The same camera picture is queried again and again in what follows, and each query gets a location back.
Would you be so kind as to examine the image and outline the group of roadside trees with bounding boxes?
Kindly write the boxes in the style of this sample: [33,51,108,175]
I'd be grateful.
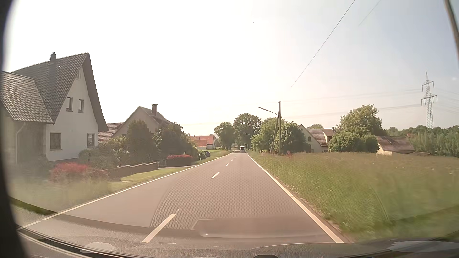
[214,113,307,155]

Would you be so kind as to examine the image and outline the red-roofed building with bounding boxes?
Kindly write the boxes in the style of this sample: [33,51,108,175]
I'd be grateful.
[190,134,216,150]

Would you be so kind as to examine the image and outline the wooden pole with street lamp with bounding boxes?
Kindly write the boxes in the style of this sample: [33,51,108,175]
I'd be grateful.
[257,101,283,155]

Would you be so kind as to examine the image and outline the grey asphalt road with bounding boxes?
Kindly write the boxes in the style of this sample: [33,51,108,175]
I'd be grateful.
[18,151,350,248]

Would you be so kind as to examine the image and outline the red flowering bush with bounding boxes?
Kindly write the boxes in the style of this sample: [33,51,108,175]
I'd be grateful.
[49,162,109,183]
[166,154,194,167]

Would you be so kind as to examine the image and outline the dark green garden trees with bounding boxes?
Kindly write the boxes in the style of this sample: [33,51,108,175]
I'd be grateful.
[78,120,200,169]

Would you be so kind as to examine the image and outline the white house with brown roof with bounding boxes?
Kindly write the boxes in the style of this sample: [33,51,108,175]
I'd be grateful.
[298,124,345,154]

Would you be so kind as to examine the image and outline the beige house with chimney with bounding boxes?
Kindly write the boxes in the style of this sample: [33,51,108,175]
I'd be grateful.
[98,104,173,145]

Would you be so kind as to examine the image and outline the grass verge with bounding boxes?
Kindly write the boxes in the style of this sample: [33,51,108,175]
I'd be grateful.
[9,149,233,213]

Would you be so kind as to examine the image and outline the road markings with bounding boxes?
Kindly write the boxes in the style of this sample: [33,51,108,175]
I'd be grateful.
[19,152,345,244]

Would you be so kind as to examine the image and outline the car's own bonnet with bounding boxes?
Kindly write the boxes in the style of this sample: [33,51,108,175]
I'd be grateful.
[16,226,459,258]

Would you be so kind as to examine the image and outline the large round green tree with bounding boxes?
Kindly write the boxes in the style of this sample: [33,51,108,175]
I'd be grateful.
[328,105,387,153]

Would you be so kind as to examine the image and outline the grass field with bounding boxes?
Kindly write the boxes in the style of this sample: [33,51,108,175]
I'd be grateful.
[247,150,459,241]

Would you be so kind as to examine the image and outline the white house with dark roof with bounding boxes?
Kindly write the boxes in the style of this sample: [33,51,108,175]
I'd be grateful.
[0,51,109,169]

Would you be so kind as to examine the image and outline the low building with brown roof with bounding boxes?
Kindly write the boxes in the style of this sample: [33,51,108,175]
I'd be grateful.
[375,135,431,156]

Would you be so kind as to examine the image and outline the steel lattice pylon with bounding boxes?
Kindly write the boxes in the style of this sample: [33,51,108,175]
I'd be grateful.
[421,70,438,134]

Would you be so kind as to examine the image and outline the row of trees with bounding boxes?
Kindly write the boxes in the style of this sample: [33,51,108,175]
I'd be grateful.
[386,125,459,158]

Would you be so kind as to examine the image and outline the low brick garden wall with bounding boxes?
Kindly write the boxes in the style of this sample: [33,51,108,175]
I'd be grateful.
[108,162,159,180]

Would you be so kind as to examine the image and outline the overhead wires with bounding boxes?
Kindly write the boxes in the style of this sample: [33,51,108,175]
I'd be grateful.
[283,0,459,120]

